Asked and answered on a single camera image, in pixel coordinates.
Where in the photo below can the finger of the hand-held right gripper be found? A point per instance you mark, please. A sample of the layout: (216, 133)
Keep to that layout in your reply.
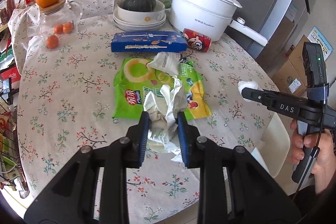
(260, 96)

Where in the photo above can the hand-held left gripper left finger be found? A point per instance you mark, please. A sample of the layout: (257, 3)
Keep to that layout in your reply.
(143, 134)

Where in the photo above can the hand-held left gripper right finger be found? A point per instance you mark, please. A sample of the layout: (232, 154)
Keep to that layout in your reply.
(183, 140)

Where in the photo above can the white tissue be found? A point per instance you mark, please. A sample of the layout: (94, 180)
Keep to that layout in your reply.
(248, 85)

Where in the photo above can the person's right hand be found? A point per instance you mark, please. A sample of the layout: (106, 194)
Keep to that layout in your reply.
(326, 158)

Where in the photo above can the cardboard box with white label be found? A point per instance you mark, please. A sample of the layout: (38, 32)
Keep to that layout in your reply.
(286, 74)

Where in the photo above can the blue white carton box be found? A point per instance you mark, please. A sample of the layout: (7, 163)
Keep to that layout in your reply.
(324, 43)

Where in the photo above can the green snack bag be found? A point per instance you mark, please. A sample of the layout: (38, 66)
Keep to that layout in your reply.
(131, 77)

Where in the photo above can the green white wrapper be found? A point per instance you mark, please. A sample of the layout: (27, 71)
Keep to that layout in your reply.
(187, 70)

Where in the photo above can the white paper packet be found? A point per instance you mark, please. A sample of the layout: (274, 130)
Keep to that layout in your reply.
(165, 61)

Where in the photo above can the floral tablecloth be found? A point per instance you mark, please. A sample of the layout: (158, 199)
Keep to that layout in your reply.
(65, 108)

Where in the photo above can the red drink can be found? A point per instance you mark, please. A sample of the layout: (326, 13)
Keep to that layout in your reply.
(197, 40)

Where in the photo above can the grey refrigerator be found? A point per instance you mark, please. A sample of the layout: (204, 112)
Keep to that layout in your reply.
(275, 3)

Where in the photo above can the blue cracker box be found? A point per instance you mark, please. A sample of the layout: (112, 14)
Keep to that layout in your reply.
(131, 41)

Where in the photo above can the white electric cooking pot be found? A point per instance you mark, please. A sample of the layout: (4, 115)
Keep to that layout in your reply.
(194, 11)

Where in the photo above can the white bowl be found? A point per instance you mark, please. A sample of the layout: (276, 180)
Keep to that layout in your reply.
(131, 16)

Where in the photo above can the small orange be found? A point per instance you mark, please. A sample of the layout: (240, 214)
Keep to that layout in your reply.
(58, 28)
(68, 27)
(52, 41)

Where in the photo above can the green kabocha squash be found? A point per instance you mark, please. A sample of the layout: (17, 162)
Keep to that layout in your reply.
(139, 2)

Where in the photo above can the glass teapot with wooden lid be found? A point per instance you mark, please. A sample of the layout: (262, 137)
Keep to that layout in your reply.
(52, 22)

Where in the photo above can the glass jar with red contents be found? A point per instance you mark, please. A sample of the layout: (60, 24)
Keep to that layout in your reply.
(10, 2)

